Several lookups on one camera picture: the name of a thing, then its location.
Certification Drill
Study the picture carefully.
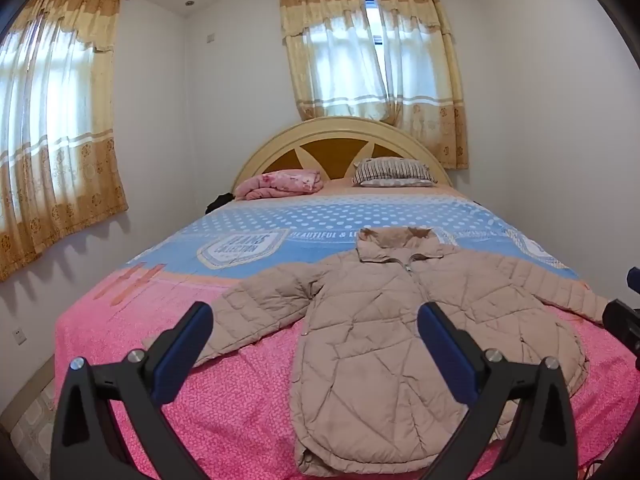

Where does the beige quilted puffer jacket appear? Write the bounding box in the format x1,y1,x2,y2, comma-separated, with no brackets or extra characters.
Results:
142,225,612,478

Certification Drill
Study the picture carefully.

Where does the blue and pink bedspread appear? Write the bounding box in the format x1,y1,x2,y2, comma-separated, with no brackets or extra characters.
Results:
54,188,639,479

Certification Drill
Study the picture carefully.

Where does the beige curtain on side window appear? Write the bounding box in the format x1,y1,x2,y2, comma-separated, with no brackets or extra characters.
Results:
1,0,128,278

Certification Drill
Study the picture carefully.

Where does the black item beside bed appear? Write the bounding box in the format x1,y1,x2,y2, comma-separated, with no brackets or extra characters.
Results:
205,193,234,214

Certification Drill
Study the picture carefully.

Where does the striped pillow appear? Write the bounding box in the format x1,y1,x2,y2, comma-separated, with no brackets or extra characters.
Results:
352,157,437,188

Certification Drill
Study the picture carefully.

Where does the folded pink floral blanket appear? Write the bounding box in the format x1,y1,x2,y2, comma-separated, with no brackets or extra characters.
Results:
233,169,324,200

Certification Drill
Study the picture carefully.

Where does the cream wooden headboard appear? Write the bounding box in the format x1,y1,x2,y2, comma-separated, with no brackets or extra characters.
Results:
234,117,452,188

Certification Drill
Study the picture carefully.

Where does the beige curtain behind headboard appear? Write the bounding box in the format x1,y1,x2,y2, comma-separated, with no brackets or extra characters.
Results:
280,0,469,170

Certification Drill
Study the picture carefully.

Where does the wall power socket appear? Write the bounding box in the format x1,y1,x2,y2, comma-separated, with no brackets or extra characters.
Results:
13,328,26,346

